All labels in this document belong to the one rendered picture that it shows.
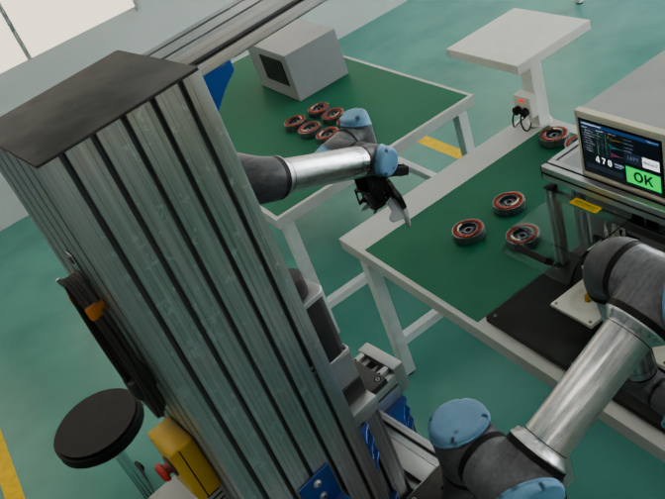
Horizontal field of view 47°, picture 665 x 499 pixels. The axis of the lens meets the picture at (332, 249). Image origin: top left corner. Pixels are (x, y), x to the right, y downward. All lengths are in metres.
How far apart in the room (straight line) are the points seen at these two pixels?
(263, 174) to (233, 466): 0.60
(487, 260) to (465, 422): 1.21
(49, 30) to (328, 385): 4.82
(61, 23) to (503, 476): 5.06
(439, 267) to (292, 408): 1.36
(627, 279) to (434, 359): 2.04
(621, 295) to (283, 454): 0.64
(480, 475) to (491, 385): 1.82
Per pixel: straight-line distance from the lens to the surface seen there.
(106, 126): 1.00
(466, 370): 3.28
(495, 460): 1.39
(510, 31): 2.96
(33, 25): 5.90
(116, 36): 6.05
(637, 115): 2.06
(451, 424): 1.44
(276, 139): 3.78
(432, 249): 2.69
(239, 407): 1.26
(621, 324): 1.38
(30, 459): 3.99
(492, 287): 2.47
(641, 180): 2.10
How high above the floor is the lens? 2.36
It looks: 34 degrees down
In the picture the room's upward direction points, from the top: 21 degrees counter-clockwise
